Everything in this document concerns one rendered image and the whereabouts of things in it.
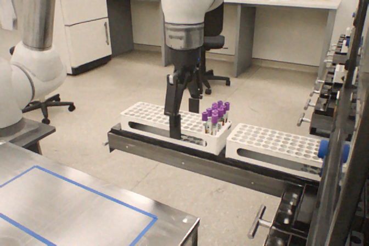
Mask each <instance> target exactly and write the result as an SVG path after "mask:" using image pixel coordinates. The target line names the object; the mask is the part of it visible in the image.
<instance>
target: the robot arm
mask: <svg viewBox="0 0 369 246"><path fill-rule="evenodd" d="M222 2H223V0H161V3H162V9H163V12H164V17H165V35H166V44H167V45H168V46H169V62H170V63H172V64H173V65H174V66H175V67H174V73H173V74H172V75H169V74H167V77H166V78H167V88H166V98H165V108H164V115H167V116H169V135H170V138H173V139H177V140H180V139H181V114H179V113H178V112H179V109H180V104H181V102H182V97H183V93H184V90H185V89H186V88H188V91H189V94H190V96H191V97H192V98H191V97H189V99H188V112H190V113H196V114H199V99H201V100H202V99H203V96H201V94H203V85H202V75H201V63H200V62H199V61H200V46H202V45H203V43H204V16H205V13H206V12H209V11H211V10H214V9H216V8H217V7H218V6H220V5H221V4H222ZM54 13H55V0H23V40H22V41H20V42H19V44H17V45H16V47H15V51H14V52H13V55H12V58H11V60H10V63H8V62H7V61H6V60H4V59H3V58H0V141H1V140H4V141H7V142H9V143H14V142H16V141H18V140H20V139H21V138H23V137H25V136H27V135H29V134H31V133H34V132H37V131H39V130H40V128H39V126H38V125H35V124H30V123H27V122H25V120H24V117H23V112H22V109H24V108H25V107H26V106H27V105H28V104H29V103H31V102H32V101H35V100H38V99H40V98H43V97H45V96H47V95H49V94H50V93H52V92H53V91H55V90H57V89H58V88H59V87H60V86H61V85H62V84H63V82H64V80H65V78H66V73H67V69H66V65H65V62H64V61H63V59H62V58H61V57H60V55H59V51H58V50H57V48H56V47H55V46H54V44H53V43H52V40H53V30H54ZM178 84H179V85H178ZM198 89H199V90H198Z"/></svg>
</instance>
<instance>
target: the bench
mask: <svg viewBox="0 0 369 246"><path fill-rule="evenodd" d="M130 1H137V0H106V4H107V14H108V17H106V18H108V23H109V33H110V44H111V57H114V56H116V55H119V54H121V53H123V52H127V51H130V50H131V51H132V50H133V49H134V46H133V32H132V18H131V4H130ZM141 1H160V16H161V45H162V61H163V66H167V65H168V64H170V62H169V46H168V45H167V44H166V35H165V17H164V12H163V9H162V3H161V0H141ZM330 1H332V2H325V1H319V0H314V1H312V0H290V1H268V0H224V1H223V4H224V5H234V6H238V9H237V26H236V44H235V53H234V71H233V77H237V76H238V75H239V74H241V73H242V72H243V71H244V70H245V69H246V68H248V67H249V66H250V64H251V57H252V50H253V37H254V25H255V12H256V7H266V8H276V9H296V10H308V11H318V12H329V15H328V21H327V26H326V32H325V37H324V42H323V47H322V53H321V59H320V64H319V67H318V76H317V77H320V80H322V81H323V77H324V75H325V71H326V65H327V62H326V63H325V64H324V60H325V58H326V56H327V54H328V52H329V49H330V46H331V38H332V32H333V27H334V21H335V18H336V12H337V8H338V7H339V5H340V4H341V2H342V0H330Z"/></svg>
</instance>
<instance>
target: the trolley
mask: <svg viewBox="0 0 369 246"><path fill-rule="evenodd" d="M199 223H200V218H199V217H197V216H194V215H192V214H188V213H186V212H184V211H181V210H178V209H175V208H174V207H171V206H168V205H166V204H163V203H160V202H158V201H155V200H152V199H149V198H147V197H145V196H143V195H140V194H138V193H135V192H133V191H129V190H127V189H125V188H123V187H120V186H117V185H115V184H112V183H110V182H107V181H104V180H101V178H98V177H95V176H92V175H90V174H87V173H84V172H82V171H79V170H78V169H75V168H73V167H69V166H67V165H64V164H62V163H59V162H57V161H55V160H53V159H50V158H48V157H45V156H43V155H40V154H37V153H34V152H32V151H31V150H28V149H25V148H23V147H20V146H17V145H15V144H12V143H9V142H7V141H4V140H1V141H0V246H198V227H199Z"/></svg>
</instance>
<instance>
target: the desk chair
mask: <svg viewBox="0 0 369 246"><path fill-rule="evenodd" d="M223 1H224V0H223ZM223 13H224V11H223V2H222V4H221V5H220V6H218V7H217V8H216V9H214V10H211V11H209V12H206V13H205V16H204V43H203V45H202V46H200V52H201V55H200V63H201V75H202V82H203V84H204V85H205V86H206V87H207V88H206V90H205V94H209V95H211V89H210V88H211V86H210V84H209V83H208V80H221V81H226V86H227V85H229V86H230V85H231V81H230V77H225V76H215V75H214V73H213V72H214V71H213V70H209V71H207V72H206V66H205V51H209V50H211V49H222V48H223V46H224V44H225V37H224V36H221V35H220V33H221V32H222V30H223ZM223 49H228V48H223ZM207 79H208V80H207Z"/></svg>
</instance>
